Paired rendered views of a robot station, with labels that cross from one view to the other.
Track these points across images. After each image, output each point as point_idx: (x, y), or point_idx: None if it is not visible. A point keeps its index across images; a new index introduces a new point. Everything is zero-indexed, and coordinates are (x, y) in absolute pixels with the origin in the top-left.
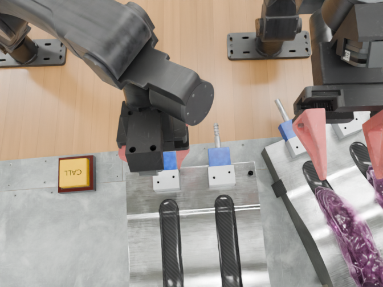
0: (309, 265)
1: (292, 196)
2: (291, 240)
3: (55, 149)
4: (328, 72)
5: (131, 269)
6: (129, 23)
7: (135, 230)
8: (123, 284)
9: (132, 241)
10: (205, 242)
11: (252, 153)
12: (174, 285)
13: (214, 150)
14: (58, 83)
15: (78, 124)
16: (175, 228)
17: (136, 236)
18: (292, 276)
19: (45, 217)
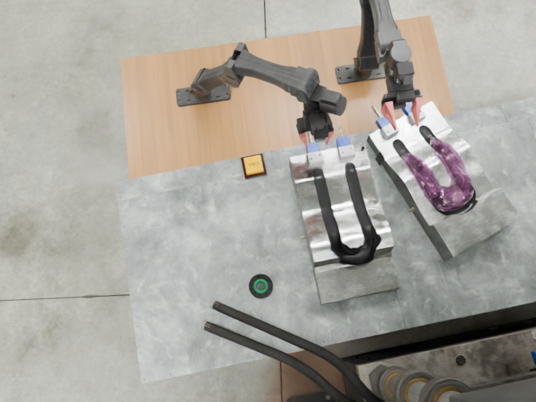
0: (403, 202)
1: (388, 160)
2: (391, 189)
3: (235, 153)
4: (392, 87)
5: (302, 209)
6: (313, 76)
7: (301, 188)
8: (294, 226)
9: (300, 195)
10: (342, 190)
11: (361, 141)
12: (328, 214)
13: (340, 138)
14: (229, 112)
15: (247, 136)
16: (323, 184)
17: (302, 191)
18: (393, 209)
19: (238, 195)
